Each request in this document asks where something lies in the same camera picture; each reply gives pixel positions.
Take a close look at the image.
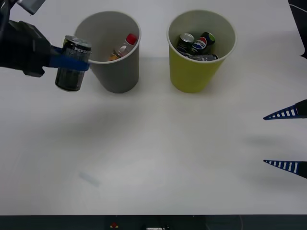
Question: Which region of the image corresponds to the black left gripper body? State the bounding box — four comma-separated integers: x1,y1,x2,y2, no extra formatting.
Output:
0,20,52,78

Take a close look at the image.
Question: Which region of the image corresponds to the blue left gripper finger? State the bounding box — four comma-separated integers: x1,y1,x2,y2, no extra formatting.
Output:
43,54,91,72
49,45,64,57

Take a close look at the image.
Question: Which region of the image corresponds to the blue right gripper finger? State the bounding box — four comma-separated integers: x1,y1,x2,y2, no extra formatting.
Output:
263,159,307,179
262,99,307,121

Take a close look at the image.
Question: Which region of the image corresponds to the black drink can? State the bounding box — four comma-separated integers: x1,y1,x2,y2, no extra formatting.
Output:
54,35,93,92

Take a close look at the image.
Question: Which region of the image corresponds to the grey plastic bin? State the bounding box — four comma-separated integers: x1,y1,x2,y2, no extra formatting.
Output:
74,11,142,94

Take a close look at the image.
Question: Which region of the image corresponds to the plastic bottle with red cap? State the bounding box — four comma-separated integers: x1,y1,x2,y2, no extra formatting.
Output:
108,33,139,62

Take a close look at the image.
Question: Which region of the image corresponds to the black can with grey print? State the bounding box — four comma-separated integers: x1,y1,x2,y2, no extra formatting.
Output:
183,53,220,63

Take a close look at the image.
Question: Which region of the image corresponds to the yellow-green plastic bin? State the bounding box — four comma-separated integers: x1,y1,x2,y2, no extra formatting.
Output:
166,9,237,94

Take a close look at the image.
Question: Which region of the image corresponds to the black can with round logo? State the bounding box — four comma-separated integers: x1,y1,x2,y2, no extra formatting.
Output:
191,31,216,56

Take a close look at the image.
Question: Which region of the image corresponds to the dark green can silver top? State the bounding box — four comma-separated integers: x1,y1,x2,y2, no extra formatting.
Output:
177,33,196,54

